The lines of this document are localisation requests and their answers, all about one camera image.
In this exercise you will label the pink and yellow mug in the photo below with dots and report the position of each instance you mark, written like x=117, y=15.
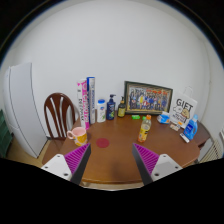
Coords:
x=79, y=136

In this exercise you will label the white radiator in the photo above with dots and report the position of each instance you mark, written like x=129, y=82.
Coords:
x=215, y=150

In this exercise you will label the white paper gift bag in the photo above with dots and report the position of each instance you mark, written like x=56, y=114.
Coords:
x=183, y=110

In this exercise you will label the small snack packet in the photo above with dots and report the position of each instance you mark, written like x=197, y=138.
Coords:
x=175, y=126

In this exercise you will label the flat round red coaster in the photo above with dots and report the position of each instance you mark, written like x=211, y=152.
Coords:
x=102, y=143

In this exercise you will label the framed group photo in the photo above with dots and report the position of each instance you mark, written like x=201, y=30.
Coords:
x=148, y=98

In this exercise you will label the amber pump bottle yellow label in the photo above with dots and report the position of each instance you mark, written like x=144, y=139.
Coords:
x=121, y=110

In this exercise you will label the tall pink and white box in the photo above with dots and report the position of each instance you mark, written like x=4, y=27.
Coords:
x=83, y=103

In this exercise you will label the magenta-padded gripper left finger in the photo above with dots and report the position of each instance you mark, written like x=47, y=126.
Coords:
x=77, y=158

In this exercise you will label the dark blue pump bottle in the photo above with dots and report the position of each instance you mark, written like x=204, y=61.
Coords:
x=110, y=110

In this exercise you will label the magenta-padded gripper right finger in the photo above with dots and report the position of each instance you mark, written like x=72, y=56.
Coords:
x=146, y=158

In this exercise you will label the orange juice bottle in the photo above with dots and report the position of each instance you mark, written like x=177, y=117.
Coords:
x=144, y=131

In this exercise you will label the dark brown wooden chair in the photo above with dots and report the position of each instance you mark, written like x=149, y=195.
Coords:
x=59, y=97

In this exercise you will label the blue tissue pack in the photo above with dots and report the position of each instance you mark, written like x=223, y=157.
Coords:
x=164, y=118

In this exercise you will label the white bottle with blue cap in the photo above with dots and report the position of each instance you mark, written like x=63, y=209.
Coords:
x=101, y=112

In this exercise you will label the blue detergent bottle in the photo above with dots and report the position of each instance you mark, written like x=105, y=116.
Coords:
x=190, y=130

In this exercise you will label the small white box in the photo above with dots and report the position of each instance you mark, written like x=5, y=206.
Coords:
x=184, y=137

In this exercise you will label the green crate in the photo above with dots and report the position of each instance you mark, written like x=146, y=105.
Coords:
x=5, y=136

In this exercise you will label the tall white and blue box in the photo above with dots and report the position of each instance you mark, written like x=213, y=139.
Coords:
x=91, y=100

